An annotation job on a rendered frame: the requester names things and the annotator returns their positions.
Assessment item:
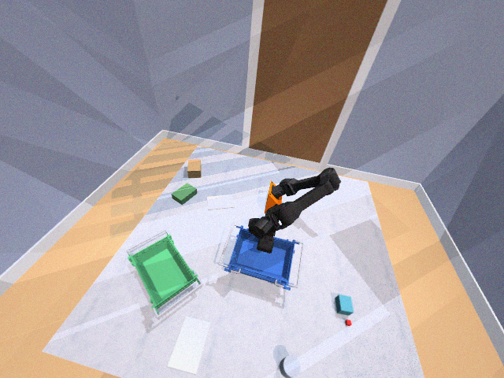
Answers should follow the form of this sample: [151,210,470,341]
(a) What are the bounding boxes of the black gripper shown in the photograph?
[257,228,276,254]

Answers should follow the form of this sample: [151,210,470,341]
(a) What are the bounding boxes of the teal cube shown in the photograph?
[335,295,354,316]

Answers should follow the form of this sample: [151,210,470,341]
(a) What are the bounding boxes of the grey cylinder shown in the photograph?
[280,355,301,378]

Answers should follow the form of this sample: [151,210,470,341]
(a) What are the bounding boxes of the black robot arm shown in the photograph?
[248,168,341,239]

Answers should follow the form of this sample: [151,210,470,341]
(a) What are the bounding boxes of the green rectangular block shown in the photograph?
[171,183,198,205]

